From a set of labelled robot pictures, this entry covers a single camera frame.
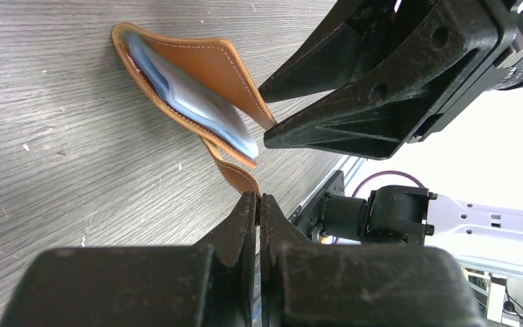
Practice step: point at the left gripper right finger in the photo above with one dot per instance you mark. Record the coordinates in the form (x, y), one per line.
(307, 284)

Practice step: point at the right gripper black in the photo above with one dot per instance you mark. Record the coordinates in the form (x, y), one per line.
(502, 70)

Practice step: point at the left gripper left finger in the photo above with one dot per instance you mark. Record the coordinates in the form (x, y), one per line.
(209, 283)

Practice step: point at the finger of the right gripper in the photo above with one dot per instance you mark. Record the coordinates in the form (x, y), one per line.
(351, 40)
(375, 115)

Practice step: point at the brown leather card holder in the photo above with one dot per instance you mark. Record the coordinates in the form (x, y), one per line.
(204, 86)

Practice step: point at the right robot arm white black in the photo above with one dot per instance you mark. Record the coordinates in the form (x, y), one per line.
(481, 237)

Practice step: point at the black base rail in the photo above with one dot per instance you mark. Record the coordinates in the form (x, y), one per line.
(307, 217)

